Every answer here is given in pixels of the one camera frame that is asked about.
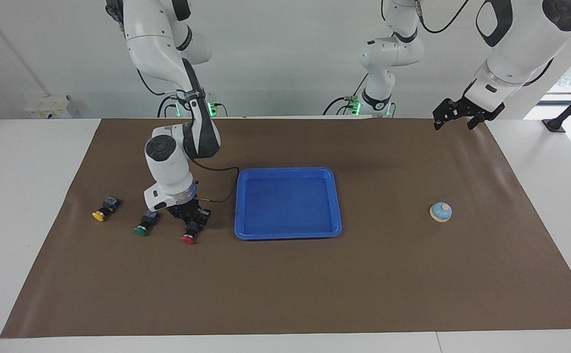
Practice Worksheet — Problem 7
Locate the black pole stand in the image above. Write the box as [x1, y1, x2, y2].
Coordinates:
[542, 78, 571, 133]

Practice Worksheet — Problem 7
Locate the red mushroom push button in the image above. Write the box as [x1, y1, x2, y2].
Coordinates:
[181, 222, 200, 245]

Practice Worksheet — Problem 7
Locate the yellow mushroom push button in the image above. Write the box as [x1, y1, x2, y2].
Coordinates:
[92, 196, 121, 222]

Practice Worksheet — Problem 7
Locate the white wall socket box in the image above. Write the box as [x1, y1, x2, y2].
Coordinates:
[25, 95, 73, 119]

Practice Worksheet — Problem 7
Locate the black right base cable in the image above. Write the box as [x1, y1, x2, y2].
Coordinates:
[157, 95, 179, 118]

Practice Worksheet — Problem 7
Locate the brown table mat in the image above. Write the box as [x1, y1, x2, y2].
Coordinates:
[0, 118, 571, 339]

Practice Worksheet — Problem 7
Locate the blue plastic tray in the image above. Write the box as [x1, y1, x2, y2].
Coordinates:
[234, 167, 343, 241]

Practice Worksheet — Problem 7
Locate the black left base cable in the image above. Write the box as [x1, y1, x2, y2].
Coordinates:
[323, 74, 370, 116]

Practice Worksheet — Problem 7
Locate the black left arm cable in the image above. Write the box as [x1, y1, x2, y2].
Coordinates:
[414, 0, 471, 35]

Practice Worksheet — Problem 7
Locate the black base cable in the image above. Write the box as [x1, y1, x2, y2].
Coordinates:
[157, 95, 179, 118]
[323, 74, 370, 116]

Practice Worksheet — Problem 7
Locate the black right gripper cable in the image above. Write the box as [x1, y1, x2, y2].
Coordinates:
[185, 154, 240, 204]

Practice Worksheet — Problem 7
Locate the light blue call bell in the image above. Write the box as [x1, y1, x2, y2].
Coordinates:
[429, 202, 453, 223]

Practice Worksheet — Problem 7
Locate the green mushroom push button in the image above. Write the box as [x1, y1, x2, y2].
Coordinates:
[134, 211, 160, 237]

